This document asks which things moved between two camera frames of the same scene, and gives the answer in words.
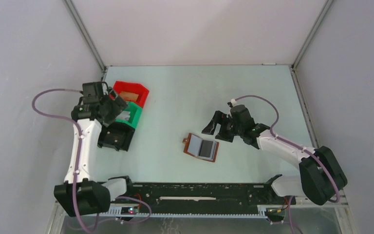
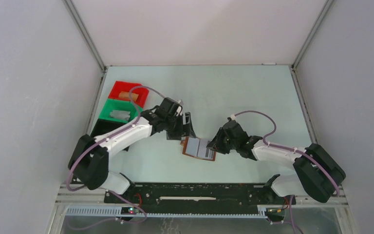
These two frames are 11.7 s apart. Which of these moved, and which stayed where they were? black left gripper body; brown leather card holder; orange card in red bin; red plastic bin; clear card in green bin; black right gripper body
Moved: black left gripper body; black right gripper body
Stayed: orange card in red bin; brown leather card holder; clear card in green bin; red plastic bin
